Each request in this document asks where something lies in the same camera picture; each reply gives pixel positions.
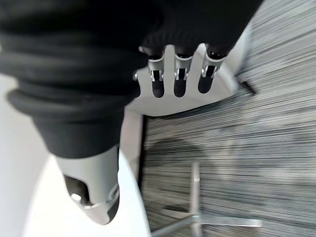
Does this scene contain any right robot hand black cloth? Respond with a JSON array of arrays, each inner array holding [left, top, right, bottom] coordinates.
[[0, 0, 264, 225]]

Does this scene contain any white round tea table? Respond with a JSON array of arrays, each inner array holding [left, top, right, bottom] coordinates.
[[0, 73, 152, 237]]

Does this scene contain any silver metal star chair base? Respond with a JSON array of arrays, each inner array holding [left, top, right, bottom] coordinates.
[[150, 161, 262, 237]]

